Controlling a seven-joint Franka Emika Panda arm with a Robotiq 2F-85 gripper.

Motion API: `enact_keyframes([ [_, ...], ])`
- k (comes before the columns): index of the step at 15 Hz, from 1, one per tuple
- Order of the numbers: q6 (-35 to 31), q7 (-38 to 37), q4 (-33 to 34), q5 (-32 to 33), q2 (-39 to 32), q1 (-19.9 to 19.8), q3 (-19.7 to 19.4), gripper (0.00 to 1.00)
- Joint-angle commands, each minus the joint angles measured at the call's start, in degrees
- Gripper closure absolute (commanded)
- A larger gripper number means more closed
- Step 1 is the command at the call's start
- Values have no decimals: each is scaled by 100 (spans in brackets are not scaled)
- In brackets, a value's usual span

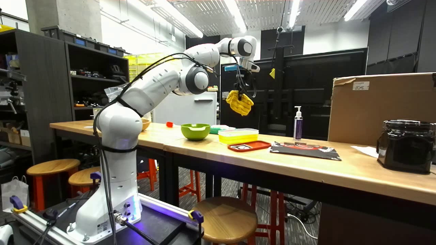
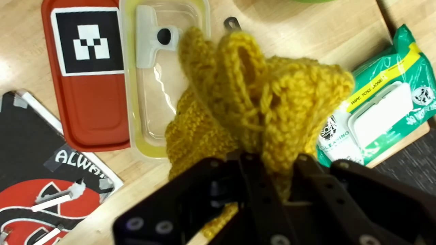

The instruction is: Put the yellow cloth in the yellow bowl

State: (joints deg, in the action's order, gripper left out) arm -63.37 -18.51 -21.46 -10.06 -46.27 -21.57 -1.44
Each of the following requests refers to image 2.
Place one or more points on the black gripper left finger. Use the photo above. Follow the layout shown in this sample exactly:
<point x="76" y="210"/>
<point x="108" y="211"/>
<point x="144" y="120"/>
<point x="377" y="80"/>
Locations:
<point x="195" y="199"/>

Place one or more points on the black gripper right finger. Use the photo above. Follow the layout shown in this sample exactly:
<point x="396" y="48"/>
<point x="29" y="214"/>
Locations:
<point x="363" y="212"/>

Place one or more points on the yellow knitted cloth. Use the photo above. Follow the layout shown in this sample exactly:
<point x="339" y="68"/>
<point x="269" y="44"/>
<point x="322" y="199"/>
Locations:
<point x="273" y="99"/>

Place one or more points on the yellow translucent plastic container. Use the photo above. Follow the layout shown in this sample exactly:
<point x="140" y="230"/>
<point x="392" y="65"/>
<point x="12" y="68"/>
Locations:
<point x="155" y="109"/>

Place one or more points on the red lid with marker tag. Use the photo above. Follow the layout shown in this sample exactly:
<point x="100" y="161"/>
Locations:
<point x="91" y="109"/>

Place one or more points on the white plastic scraper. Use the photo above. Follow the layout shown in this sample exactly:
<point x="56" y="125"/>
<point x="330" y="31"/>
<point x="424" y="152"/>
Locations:
<point x="148" y="41"/>

